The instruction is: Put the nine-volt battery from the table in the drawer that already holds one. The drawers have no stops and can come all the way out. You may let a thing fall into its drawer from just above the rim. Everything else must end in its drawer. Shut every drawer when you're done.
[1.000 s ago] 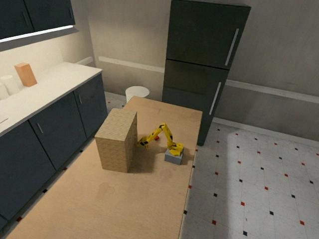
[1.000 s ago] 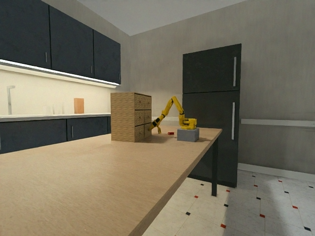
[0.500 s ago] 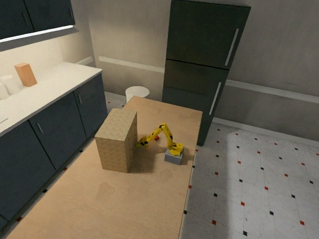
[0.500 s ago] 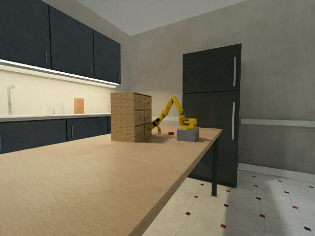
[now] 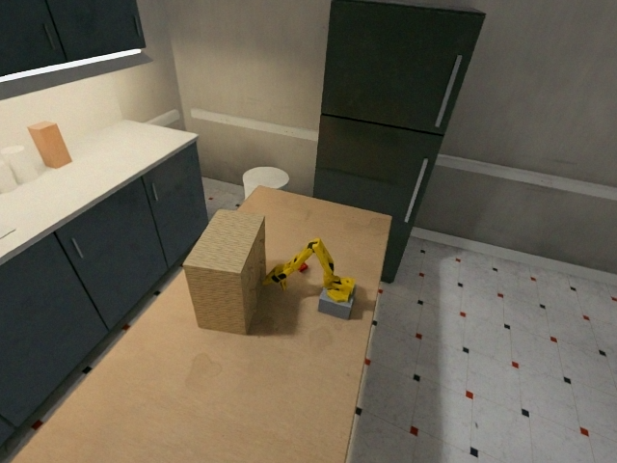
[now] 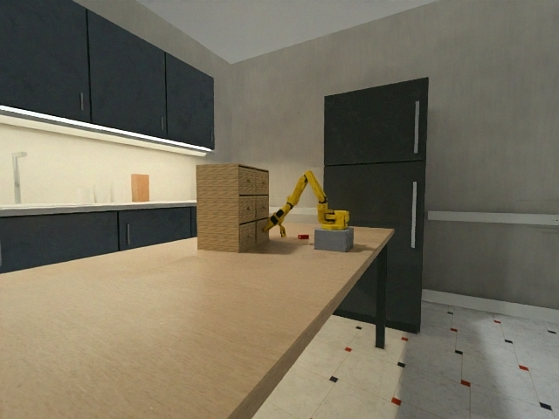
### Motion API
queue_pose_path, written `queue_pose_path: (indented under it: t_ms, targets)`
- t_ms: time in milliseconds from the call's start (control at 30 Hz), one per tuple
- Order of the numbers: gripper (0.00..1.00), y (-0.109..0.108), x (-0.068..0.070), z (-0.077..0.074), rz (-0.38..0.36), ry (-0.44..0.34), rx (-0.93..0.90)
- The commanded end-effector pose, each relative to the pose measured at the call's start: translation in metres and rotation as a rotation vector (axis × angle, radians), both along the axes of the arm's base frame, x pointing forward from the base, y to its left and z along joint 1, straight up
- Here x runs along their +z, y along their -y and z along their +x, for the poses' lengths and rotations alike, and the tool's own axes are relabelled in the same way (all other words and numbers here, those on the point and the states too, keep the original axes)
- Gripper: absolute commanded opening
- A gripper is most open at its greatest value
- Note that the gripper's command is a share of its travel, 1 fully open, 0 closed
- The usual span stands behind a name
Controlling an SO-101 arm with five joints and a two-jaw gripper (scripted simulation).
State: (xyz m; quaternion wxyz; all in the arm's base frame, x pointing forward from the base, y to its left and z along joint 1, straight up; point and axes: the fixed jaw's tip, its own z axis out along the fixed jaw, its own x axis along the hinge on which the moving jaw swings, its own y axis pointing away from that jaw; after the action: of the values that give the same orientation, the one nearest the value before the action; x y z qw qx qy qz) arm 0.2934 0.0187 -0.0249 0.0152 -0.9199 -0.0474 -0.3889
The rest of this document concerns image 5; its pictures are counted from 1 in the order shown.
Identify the wooden drawer front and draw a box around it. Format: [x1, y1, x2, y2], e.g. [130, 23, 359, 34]
[255, 243, 266, 281]
[256, 264, 266, 300]
[245, 292, 256, 333]
[243, 272, 255, 313]
[241, 246, 255, 294]
[255, 221, 265, 261]

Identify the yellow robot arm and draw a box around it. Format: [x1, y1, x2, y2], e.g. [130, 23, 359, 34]
[277, 238, 354, 302]

